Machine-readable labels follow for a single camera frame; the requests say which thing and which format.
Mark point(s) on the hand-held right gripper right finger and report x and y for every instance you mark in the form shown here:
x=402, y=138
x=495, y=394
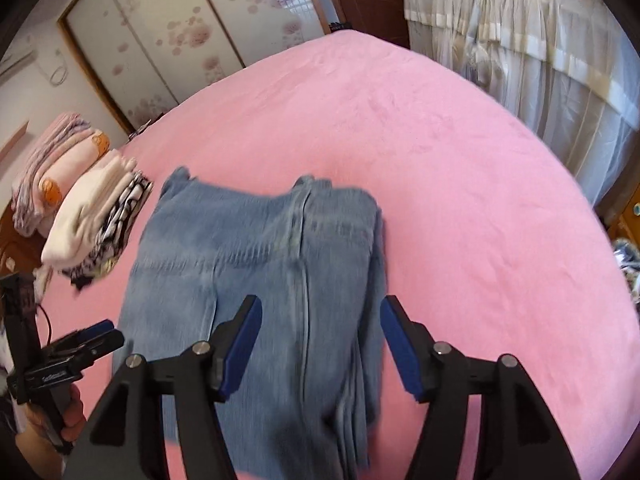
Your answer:
x=402, y=355

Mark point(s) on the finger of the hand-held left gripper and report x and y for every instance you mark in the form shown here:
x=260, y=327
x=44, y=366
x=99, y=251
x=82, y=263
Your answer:
x=100, y=347
x=92, y=331

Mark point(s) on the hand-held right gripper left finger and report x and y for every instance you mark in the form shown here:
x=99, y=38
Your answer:
x=240, y=355

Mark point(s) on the blue denim jeans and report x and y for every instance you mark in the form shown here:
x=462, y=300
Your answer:
x=260, y=240

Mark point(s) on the cream folded clothes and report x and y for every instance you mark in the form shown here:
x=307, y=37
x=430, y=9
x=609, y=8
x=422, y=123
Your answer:
x=85, y=210

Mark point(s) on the black and white patterned clothes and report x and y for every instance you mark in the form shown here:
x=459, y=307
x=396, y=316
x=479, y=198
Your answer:
x=122, y=210

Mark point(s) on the person's left hand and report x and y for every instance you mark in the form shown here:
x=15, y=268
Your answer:
x=75, y=417

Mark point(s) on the wooden headboard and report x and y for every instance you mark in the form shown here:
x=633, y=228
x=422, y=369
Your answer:
x=20, y=245

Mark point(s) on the pink folded quilt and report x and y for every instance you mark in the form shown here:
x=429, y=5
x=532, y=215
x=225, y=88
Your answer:
x=55, y=155

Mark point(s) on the pink bed sheet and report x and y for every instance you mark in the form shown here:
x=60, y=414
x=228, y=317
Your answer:
x=450, y=160

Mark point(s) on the white air conditioner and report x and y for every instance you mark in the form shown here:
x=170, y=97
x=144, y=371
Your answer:
x=17, y=64

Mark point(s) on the wooden cabinet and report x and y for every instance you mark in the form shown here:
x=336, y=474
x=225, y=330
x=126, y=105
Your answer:
x=627, y=220

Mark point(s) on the floral sliding wardrobe doors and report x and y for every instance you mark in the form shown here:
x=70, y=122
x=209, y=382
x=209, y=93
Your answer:
x=175, y=35

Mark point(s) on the cream curtain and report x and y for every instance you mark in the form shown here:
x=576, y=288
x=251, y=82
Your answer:
x=540, y=60

